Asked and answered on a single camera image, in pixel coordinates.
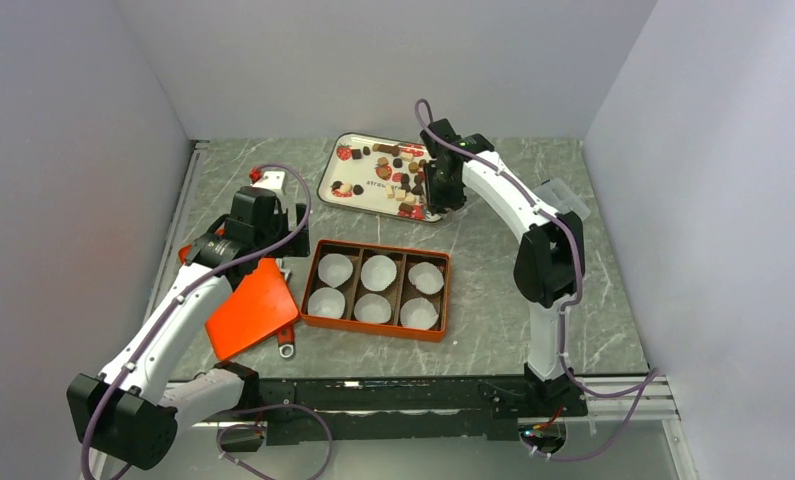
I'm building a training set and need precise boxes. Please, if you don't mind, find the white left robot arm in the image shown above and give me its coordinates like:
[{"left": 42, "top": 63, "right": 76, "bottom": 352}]
[{"left": 66, "top": 185, "right": 312, "bottom": 479}]

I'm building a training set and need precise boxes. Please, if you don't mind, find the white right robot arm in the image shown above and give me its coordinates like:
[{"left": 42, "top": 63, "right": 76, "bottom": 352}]
[{"left": 421, "top": 119, "right": 584, "bottom": 415}]

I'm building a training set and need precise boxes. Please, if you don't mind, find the orange chocolate box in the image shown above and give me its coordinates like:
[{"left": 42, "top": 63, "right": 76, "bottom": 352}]
[{"left": 300, "top": 239, "right": 451, "bottom": 342}]

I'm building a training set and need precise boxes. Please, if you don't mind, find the white strawberry tray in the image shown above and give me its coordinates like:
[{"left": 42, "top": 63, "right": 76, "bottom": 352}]
[{"left": 317, "top": 133, "right": 442, "bottom": 224}]

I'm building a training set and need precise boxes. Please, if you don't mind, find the orange box lid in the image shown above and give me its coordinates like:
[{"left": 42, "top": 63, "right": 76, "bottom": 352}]
[{"left": 205, "top": 258, "right": 299, "bottom": 361}]

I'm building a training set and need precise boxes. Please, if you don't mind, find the white paper cup back left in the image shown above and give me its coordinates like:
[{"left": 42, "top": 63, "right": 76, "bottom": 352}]
[{"left": 317, "top": 253, "right": 354, "bottom": 289}]

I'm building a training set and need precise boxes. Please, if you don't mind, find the white paper cup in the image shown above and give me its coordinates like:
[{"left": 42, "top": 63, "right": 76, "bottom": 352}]
[
  {"left": 360, "top": 255, "right": 397, "bottom": 292},
  {"left": 317, "top": 253, "right": 354, "bottom": 289},
  {"left": 353, "top": 293, "right": 392, "bottom": 325},
  {"left": 400, "top": 298, "right": 439, "bottom": 330},
  {"left": 408, "top": 262, "right": 444, "bottom": 295},
  {"left": 307, "top": 287, "right": 346, "bottom": 319}
]

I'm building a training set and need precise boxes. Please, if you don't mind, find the white paper cup front left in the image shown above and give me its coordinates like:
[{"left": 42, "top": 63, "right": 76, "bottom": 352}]
[{"left": 307, "top": 287, "right": 346, "bottom": 319}]

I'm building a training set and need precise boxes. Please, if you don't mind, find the white paper cup back right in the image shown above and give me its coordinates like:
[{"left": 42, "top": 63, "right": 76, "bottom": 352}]
[{"left": 408, "top": 262, "right": 444, "bottom": 295}]

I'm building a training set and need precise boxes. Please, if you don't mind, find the clear plastic compartment box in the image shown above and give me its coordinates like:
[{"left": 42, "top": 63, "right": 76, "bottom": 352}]
[{"left": 533, "top": 178, "right": 591, "bottom": 220}]

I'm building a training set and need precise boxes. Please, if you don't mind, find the white paper cup back middle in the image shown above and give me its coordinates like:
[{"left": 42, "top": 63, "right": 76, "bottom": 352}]
[{"left": 360, "top": 255, "right": 397, "bottom": 292}]

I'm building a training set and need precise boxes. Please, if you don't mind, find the white paper cup front right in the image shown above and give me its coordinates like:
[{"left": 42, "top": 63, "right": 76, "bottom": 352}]
[{"left": 400, "top": 298, "right": 439, "bottom": 330}]

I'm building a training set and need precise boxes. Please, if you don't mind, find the white paper cup front middle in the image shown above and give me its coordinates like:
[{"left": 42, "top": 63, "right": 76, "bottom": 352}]
[{"left": 353, "top": 293, "right": 392, "bottom": 325}]

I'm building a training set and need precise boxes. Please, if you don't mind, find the white bracket with red knob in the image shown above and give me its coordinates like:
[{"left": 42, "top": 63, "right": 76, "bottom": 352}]
[{"left": 249, "top": 167, "right": 287, "bottom": 195}]

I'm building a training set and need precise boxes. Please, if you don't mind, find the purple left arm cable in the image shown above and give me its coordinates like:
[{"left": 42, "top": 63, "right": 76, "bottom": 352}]
[{"left": 80, "top": 164, "right": 313, "bottom": 480}]

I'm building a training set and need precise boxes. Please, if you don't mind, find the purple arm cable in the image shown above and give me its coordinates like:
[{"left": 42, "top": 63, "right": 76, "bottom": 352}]
[
  {"left": 80, "top": 164, "right": 313, "bottom": 480},
  {"left": 414, "top": 99, "right": 660, "bottom": 464}
]

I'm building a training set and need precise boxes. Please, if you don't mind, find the red handled adjustable wrench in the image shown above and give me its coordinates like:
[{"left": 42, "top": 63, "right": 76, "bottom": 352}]
[{"left": 275, "top": 259, "right": 296, "bottom": 360}]

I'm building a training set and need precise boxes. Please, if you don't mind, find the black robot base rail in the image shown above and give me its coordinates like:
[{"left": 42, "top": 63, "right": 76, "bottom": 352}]
[{"left": 219, "top": 374, "right": 589, "bottom": 455}]

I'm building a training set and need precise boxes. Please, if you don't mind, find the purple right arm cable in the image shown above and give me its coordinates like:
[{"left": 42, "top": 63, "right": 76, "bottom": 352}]
[{"left": 414, "top": 99, "right": 660, "bottom": 464}]

